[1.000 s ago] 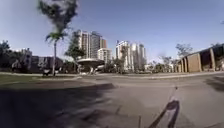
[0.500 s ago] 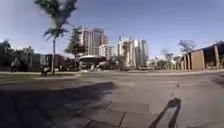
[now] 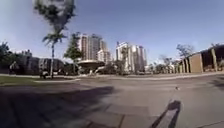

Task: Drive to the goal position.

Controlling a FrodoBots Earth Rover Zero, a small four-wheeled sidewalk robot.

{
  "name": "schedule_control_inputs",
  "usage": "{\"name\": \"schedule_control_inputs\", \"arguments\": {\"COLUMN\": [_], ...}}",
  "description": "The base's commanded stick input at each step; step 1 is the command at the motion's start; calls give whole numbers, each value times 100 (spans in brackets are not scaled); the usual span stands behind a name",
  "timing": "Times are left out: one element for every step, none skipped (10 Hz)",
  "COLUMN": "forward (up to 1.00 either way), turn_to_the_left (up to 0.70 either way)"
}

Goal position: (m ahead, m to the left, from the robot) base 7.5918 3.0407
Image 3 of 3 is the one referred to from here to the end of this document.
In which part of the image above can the small white building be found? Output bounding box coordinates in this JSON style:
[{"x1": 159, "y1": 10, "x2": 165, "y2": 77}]
[{"x1": 97, "y1": 49, "x2": 112, "y2": 65}]

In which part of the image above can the white high-rise building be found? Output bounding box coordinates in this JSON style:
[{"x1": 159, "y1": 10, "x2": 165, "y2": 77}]
[{"x1": 115, "y1": 41, "x2": 148, "y2": 74}]

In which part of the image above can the round canopy shelter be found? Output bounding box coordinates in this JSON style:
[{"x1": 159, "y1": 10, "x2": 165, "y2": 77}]
[{"x1": 76, "y1": 59, "x2": 106, "y2": 75}]

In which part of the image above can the brown high-rise building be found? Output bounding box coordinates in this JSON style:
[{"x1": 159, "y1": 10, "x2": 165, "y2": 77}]
[{"x1": 78, "y1": 33, "x2": 109, "y2": 63}]

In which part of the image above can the pale kerb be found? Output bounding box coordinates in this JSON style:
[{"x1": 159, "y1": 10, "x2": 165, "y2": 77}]
[{"x1": 33, "y1": 71, "x2": 224, "y2": 83}]

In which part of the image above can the grey stone slab pavement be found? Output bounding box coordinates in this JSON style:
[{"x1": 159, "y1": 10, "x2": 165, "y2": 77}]
[{"x1": 0, "y1": 74, "x2": 224, "y2": 128}]

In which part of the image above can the dark conifer tree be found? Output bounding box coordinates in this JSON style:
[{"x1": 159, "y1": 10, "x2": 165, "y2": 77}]
[{"x1": 63, "y1": 31, "x2": 85, "y2": 75}]

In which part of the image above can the palm tree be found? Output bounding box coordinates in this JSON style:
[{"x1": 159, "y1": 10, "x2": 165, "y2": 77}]
[{"x1": 41, "y1": 31, "x2": 68, "y2": 80}]

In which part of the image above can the low dark building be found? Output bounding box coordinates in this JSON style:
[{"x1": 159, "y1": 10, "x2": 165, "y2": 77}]
[{"x1": 16, "y1": 56, "x2": 65, "y2": 76}]

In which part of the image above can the bare tree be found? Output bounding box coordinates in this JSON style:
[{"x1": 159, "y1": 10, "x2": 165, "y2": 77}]
[{"x1": 176, "y1": 43, "x2": 195, "y2": 60}]

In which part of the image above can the tall dark tree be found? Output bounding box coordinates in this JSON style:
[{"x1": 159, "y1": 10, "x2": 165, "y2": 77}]
[{"x1": 32, "y1": 0, "x2": 77, "y2": 33}]

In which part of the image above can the grass strip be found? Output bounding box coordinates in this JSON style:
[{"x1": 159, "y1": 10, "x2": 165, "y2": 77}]
[{"x1": 0, "y1": 75, "x2": 80, "y2": 87}]

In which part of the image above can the building with columns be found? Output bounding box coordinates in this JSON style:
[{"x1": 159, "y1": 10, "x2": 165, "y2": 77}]
[{"x1": 177, "y1": 44, "x2": 224, "y2": 75}]

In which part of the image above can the group of dark trees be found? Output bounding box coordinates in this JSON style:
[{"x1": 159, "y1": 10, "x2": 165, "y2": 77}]
[{"x1": 0, "y1": 41, "x2": 18, "y2": 76}]

